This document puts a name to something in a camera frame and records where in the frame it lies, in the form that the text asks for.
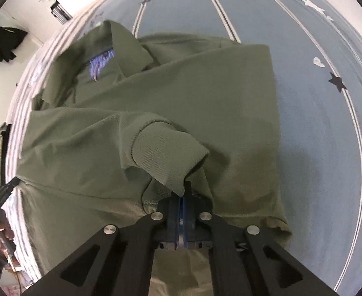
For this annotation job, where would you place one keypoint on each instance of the olive green polo shirt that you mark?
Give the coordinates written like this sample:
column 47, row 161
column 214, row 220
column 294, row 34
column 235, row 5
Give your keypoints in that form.
column 137, row 98

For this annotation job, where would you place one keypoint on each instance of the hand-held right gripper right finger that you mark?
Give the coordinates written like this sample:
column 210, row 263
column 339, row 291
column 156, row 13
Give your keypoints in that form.
column 188, row 222

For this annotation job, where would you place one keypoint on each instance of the silver ribbed suitcase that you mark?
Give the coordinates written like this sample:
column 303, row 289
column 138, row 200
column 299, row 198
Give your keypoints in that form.
column 60, row 10

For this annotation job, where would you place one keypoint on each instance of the black hanging jacket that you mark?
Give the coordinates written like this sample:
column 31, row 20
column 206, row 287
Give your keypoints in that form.
column 2, row 40

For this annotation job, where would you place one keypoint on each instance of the white door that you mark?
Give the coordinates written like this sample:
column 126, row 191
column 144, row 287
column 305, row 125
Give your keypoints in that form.
column 30, row 6

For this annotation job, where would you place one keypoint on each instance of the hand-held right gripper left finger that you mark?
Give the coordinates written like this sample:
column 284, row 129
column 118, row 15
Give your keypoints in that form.
column 173, row 222

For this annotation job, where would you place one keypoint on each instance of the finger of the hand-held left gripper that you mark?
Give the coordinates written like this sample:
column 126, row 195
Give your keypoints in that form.
column 7, row 191

